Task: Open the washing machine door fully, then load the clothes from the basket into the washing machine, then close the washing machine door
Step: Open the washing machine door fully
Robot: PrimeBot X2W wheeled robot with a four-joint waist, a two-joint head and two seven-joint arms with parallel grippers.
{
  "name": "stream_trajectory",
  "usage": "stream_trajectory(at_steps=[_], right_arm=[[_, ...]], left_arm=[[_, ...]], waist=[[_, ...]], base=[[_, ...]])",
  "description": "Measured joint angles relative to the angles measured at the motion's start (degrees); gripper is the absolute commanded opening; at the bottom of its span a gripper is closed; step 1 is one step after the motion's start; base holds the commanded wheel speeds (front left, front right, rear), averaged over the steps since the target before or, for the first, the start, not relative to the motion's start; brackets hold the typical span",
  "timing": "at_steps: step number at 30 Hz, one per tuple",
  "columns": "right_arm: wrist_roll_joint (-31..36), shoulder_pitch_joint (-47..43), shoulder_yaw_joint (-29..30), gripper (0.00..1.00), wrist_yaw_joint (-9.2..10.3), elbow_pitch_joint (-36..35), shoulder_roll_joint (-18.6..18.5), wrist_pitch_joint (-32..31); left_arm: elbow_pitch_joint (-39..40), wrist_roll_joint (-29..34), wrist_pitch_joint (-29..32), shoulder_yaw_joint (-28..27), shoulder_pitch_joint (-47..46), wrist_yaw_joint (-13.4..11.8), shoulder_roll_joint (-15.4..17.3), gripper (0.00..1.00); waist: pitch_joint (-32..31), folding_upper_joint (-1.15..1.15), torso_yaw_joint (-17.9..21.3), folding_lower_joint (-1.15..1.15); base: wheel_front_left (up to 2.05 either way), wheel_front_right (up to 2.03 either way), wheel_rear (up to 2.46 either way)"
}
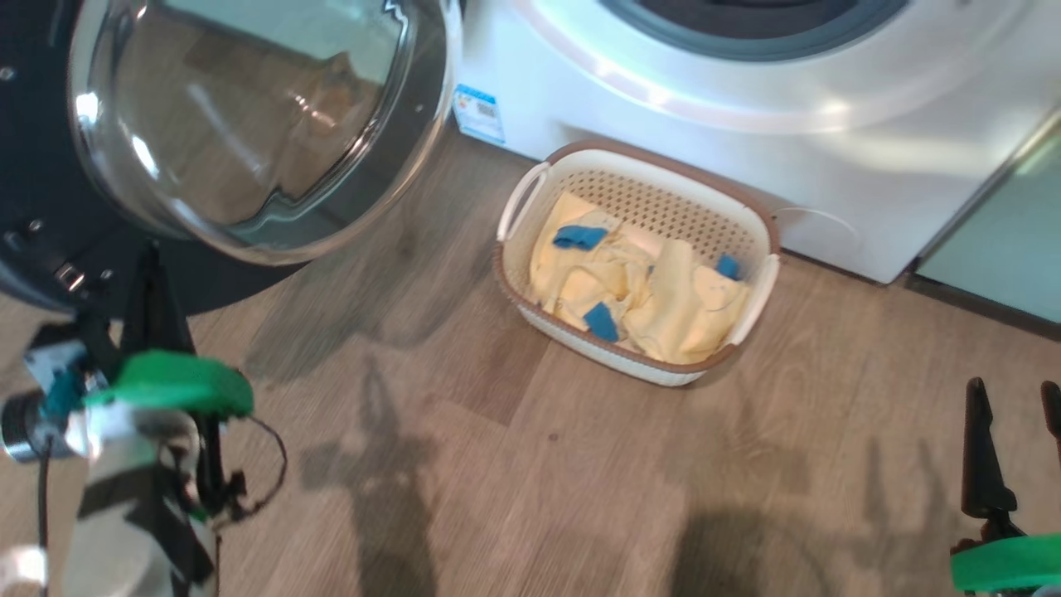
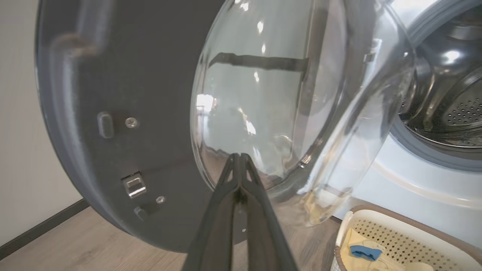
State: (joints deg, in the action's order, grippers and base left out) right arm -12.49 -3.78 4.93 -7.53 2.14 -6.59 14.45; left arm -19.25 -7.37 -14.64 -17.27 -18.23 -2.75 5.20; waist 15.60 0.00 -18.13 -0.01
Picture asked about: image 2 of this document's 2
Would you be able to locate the washing machine drum opening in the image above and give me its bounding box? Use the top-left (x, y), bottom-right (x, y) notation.
top-left (392, 6), bottom-right (482, 151)

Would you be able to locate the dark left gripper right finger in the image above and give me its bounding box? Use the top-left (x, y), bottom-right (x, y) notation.
top-left (239, 152), bottom-right (298, 271)

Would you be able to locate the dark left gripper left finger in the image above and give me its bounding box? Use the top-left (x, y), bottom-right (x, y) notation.
top-left (182, 152), bottom-right (241, 271)

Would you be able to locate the metal door latch hook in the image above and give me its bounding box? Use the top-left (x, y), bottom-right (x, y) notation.
top-left (121, 171), bottom-right (148, 199)

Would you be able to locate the cream perforated laundry basket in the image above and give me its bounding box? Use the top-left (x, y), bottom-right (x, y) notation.
top-left (331, 205), bottom-right (482, 271)

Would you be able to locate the cream garment with blue trim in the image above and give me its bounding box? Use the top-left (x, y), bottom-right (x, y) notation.
top-left (340, 227), bottom-right (435, 271)

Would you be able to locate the white front-load washing machine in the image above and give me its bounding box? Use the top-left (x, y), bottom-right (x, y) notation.
top-left (333, 0), bottom-right (482, 249)

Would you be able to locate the washing machine door with glass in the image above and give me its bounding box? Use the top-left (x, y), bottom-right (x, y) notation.
top-left (35, 0), bottom-right (416, 253)

